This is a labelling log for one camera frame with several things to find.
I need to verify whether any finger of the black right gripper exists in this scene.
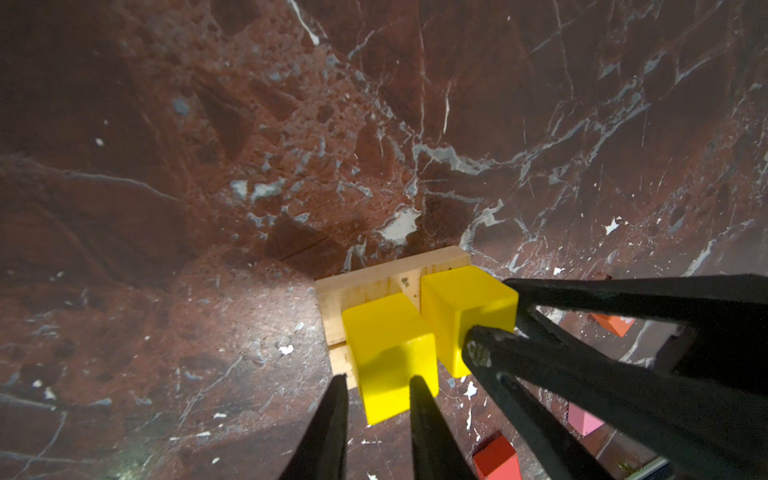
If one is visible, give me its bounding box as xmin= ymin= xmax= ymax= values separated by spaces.
xmin=462 ymin=326 xmax=767 ymax=479
xmin=504 ymin=274 xmax=767 ymax=334

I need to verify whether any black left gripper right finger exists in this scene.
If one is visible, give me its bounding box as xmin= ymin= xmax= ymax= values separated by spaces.
xmin=409 ymin=376 xmax=475 ymax=480

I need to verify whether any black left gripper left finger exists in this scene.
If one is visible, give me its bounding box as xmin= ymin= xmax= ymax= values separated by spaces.
xmin=279 ymin=374 xmax=349 ymax=480

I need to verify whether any yellow cube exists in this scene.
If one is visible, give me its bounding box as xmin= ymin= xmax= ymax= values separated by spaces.
xmin=342 ymin=293 xmax=439 ymax=425
xmin=420 ymin=265 xmax=519 ymax=378

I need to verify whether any pink rectangular block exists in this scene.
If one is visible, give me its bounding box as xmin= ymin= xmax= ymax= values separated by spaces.
xmin=567 ymin=402 xmax=605 ymax=436

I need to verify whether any natural wood long block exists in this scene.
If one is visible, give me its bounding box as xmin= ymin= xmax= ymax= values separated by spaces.
xmin=319 ymin=299 xmax=357 ymax=390

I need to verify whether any small orange red block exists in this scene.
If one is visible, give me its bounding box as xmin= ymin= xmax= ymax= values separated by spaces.
xmin=589 ymin=313 xmax=635 ymax=337

